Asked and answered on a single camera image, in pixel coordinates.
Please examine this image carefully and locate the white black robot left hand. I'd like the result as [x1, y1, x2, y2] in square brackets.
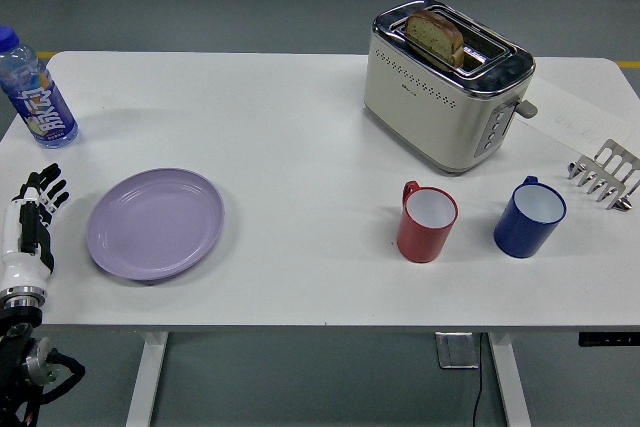
[0, 162, 70, 294]

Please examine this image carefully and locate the purple round plate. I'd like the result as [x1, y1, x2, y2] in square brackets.
[85, 167, 226, 282]

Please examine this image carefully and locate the blue drink bottle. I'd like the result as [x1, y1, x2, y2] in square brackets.
[0, 25, 80, 150]

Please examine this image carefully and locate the white table leg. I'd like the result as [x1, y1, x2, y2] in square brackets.
[124, 331, 170, 427]
[487, 332, 533, 427]

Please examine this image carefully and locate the red mug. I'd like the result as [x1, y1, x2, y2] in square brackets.
[396, 180, 459, 264]

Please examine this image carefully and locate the cream silver toaster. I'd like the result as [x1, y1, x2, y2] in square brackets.
[363, 0, 539, 177]

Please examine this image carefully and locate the grey metal box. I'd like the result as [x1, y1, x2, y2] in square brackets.
[434, 331, 481, 371]

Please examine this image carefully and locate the brown bread slice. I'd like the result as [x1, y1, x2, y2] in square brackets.
[403, 8, 465, 67]

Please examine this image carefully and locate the blue mug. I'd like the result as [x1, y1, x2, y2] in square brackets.
[493, 175, 568, 260]

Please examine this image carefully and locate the white paper sheet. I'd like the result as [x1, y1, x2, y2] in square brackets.
[518, 77, 640, 154]

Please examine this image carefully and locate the black table control panel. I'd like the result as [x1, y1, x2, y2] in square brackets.
[578, 331, 640, 348]

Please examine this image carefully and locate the silver metal toast rack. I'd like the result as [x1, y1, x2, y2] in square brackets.
[567, 138, 640, 212]

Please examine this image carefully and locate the black power cable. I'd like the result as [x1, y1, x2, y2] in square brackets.
[470, 334, 487, 427]

